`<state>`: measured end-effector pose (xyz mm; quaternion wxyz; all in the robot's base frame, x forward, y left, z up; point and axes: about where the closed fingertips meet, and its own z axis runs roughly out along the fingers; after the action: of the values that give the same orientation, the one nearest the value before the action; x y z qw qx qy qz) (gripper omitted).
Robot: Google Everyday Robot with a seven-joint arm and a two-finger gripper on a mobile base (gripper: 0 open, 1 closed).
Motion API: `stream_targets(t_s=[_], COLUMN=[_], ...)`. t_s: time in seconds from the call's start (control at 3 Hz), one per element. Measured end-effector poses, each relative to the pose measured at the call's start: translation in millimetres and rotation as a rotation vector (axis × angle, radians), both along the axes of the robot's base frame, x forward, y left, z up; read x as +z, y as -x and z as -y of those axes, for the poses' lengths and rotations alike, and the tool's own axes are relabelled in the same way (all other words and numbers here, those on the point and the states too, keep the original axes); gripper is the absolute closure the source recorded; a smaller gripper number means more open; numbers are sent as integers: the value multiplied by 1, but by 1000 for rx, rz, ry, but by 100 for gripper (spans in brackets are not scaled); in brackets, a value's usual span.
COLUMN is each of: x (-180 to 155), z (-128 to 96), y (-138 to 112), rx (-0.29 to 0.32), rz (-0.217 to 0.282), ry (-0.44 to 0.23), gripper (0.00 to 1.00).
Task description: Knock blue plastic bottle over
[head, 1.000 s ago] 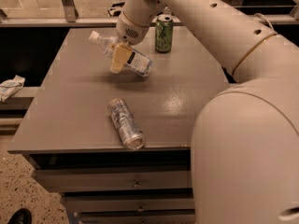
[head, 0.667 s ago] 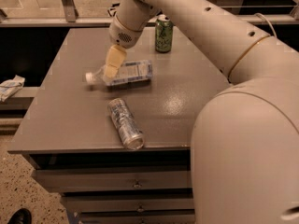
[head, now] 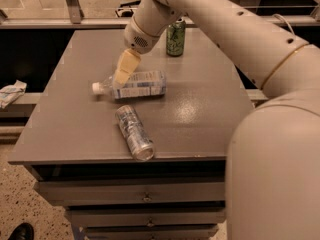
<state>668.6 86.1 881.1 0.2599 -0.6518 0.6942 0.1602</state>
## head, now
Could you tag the grey metal railing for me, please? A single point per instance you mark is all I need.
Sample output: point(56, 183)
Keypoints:
point(63, 12)

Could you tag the black shoe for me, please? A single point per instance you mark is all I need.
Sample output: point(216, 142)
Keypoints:
point(24, 231)

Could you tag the bottom grey drawer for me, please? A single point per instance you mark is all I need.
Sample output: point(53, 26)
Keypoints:
point(172, 232)

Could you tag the green soda can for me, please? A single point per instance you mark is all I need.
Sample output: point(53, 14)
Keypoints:
point(175, 38)

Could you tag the white crumpled packet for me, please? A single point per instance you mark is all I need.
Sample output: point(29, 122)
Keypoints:
point(10, 93)

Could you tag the clear plastic water bottle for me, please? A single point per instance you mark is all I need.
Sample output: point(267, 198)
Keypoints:
point(140, 84)

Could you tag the grey drawer cabinet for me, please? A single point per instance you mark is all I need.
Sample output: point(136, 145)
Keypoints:
point(149, 168)

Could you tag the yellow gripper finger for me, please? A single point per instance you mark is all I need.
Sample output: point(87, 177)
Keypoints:
point(127, 64)

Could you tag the top grey drawer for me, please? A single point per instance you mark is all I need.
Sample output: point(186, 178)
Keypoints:
point(132, 191)

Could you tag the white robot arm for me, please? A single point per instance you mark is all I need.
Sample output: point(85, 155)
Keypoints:
point(273, 158)

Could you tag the middle grey drawer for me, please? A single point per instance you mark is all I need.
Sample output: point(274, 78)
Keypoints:
point(146, 216)

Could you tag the grey drawer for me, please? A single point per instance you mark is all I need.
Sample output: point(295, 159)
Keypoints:
point(132, 191)
point(146, 216)
point(172, 232)

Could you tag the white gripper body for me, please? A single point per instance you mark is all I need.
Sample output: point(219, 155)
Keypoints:
point(139, 39)

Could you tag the silver blue can lying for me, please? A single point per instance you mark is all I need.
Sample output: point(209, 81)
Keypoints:
point(132, 129)

